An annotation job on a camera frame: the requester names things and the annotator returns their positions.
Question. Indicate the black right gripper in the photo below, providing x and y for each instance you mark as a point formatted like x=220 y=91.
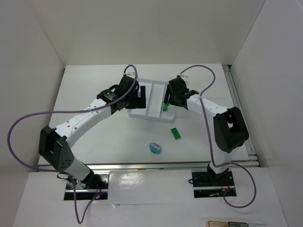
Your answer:
x=170 y=95

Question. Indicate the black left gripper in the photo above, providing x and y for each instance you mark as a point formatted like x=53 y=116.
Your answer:
x=138 y=99

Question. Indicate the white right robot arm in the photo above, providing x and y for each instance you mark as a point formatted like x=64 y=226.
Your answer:
x=225 y=127

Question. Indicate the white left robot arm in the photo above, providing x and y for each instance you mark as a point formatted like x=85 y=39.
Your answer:
x=55 y=143

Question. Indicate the white three-compartment tray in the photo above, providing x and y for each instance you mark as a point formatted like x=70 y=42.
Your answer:
x=155 y=93

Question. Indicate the green long lego brick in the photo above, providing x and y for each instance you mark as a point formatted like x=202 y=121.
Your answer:
x=175 y=133

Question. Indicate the brown box at edge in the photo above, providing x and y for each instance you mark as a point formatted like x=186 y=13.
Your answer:
x=216 y=224

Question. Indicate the grey box at edge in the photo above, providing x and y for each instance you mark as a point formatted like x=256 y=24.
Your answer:
x=237 y=224

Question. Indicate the aluminium front rail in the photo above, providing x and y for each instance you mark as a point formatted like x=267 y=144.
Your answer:
x=149 y=166

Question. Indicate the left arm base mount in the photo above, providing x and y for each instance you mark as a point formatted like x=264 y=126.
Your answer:
x=97 y=189

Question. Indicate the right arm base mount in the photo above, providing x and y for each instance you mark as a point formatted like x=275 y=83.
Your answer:
x=203 y=187

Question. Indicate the aluminium side rail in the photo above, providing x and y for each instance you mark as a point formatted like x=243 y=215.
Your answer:
x=253 y=158

